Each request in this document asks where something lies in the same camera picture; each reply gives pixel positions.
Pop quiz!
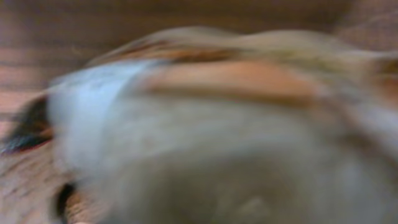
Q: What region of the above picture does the cream snack bag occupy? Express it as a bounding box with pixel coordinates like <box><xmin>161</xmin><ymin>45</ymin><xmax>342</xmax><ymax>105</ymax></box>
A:
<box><xmin>0</xmin><ymin>26</ymin><xmax>398</xmax><ymax>224</ymax></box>

